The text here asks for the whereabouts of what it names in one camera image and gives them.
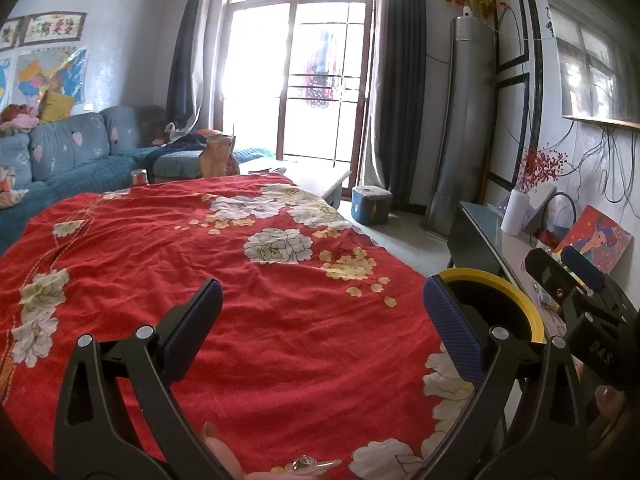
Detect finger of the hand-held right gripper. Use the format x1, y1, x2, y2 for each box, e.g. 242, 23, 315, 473
525, 248, 581, 306
560, 246, 607, 293

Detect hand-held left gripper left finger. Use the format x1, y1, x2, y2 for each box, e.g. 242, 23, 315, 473
52, 279, 233, 480

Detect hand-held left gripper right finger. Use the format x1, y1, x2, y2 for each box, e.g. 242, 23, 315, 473
407, 276, 588, 480

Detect yellow bin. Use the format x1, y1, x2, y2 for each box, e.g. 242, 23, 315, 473
432, 268, 547, 346

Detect person's right hand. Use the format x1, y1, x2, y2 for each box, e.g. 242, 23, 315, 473
595, 386, 627, 414

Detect person's left hand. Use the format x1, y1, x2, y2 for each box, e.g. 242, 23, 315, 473
200, 420, 344, 480

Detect clear plastic bead box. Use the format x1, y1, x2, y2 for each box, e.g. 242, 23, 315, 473
532, 280, 562, 312

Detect colourful painting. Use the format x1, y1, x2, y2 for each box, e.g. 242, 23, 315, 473
552, 205, 633, 275

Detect white vase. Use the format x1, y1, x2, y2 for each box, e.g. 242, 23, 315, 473
501, 189, 530, 236

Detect tv cabinet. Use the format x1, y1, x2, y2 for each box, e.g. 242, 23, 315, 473
446, 201, 640, 341

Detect red floral blanket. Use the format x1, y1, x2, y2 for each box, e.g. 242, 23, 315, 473
0, 172, 481, 480

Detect red berry branches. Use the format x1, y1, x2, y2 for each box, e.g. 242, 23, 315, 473
515, 149, 568, 193

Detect blue stool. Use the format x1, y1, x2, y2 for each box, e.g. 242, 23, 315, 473
351, 186, 393, 226

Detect grey standing air conditioner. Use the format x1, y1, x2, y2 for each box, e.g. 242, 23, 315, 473
425, 7, 498, 237

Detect orange paper bag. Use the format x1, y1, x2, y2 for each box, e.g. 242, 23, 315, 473
199, 132, 238, 177

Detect dark clothes pile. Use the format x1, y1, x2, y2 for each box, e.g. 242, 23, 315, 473
150, 122, 221, 148

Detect blue sofa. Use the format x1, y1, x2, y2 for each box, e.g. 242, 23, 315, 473
0, 105, 273, 256

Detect orange patterned cushion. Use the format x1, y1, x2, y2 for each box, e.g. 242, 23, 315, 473
0, 167, 30, 209

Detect grey curtain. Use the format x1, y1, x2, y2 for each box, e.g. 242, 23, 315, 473
357, 0, 428, 211

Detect yellow cushion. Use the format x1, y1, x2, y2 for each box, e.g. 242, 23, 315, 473
37, 90, 76, 125

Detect glass balcony door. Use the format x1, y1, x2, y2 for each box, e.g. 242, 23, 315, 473
212, 0, 378, 176

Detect dark blue curtain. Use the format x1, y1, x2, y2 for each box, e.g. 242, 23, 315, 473
167, 0, 226, 133

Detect pink clothes pile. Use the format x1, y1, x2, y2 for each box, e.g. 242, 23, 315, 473
0, 104, 40, 136

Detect hanging laundry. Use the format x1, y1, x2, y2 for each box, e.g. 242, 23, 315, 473
305, 30, 341, 111

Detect country map poster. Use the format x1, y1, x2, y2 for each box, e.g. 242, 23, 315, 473
15, 46, 90, 106

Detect framed calligraphy poster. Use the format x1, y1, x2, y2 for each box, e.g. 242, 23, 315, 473
22, 11, 87, 45
0, 17, 26, 51

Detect black wire hoop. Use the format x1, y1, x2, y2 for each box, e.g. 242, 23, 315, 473
537, 192, 578, 246

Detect black tv cable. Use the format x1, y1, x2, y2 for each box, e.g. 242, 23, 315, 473
565, 125, 640, 206

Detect wall television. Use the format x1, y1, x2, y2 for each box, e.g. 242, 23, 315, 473
545, 0, 640, 128

